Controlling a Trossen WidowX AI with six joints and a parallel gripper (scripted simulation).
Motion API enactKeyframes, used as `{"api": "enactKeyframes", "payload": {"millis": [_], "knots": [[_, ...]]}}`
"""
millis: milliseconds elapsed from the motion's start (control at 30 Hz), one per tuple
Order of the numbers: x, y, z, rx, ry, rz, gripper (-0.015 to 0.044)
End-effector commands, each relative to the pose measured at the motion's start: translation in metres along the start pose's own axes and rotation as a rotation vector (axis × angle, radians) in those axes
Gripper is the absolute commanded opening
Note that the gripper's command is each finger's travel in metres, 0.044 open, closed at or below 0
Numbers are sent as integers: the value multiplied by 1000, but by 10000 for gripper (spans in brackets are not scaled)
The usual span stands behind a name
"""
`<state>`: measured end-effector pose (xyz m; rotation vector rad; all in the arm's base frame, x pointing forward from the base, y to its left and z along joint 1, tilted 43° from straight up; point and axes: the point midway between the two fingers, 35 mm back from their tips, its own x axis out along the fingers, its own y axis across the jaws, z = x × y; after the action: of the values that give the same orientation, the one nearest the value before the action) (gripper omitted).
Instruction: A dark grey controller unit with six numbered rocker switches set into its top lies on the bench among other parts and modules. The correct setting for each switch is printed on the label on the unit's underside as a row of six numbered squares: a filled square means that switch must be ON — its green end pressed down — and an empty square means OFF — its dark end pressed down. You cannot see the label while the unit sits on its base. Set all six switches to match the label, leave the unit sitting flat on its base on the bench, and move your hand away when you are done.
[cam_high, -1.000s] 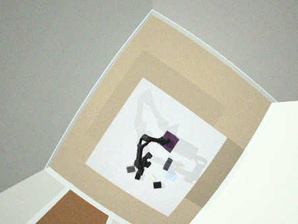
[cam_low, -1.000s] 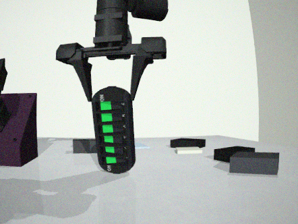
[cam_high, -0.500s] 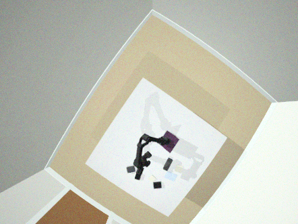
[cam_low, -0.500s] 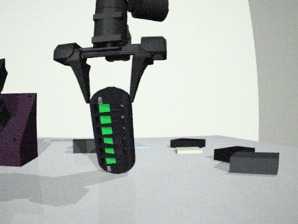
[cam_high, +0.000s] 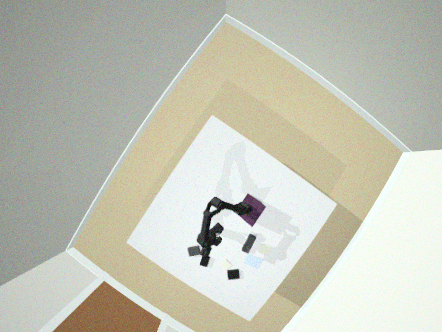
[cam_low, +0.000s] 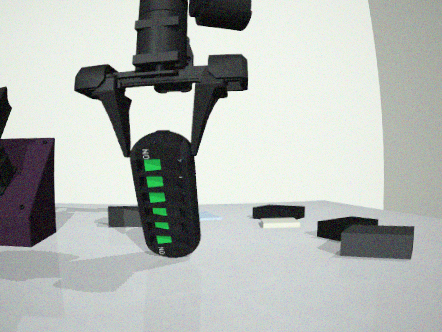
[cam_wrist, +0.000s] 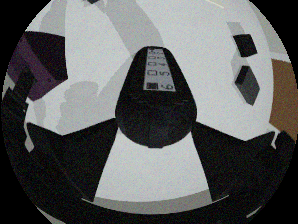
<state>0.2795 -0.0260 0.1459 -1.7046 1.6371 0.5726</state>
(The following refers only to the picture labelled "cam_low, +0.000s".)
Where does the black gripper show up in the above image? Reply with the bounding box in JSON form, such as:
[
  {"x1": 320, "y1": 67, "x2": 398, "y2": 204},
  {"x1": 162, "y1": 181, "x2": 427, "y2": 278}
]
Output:
[{"x1": 74, "y1": 10, "x2": 248, "y2": 157}]

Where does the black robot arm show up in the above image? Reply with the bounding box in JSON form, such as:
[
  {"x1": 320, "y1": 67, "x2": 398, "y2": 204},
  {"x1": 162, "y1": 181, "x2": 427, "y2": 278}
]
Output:
[{"x1": 0, "y1": 0, "x2": 253, "y2": 196}]

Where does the dark grey switch controller unit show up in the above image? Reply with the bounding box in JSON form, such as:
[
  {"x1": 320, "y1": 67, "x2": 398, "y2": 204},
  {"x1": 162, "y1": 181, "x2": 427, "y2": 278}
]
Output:
[{"x1": 129, "y1": 130, "x2": 201, "y2": 258}]

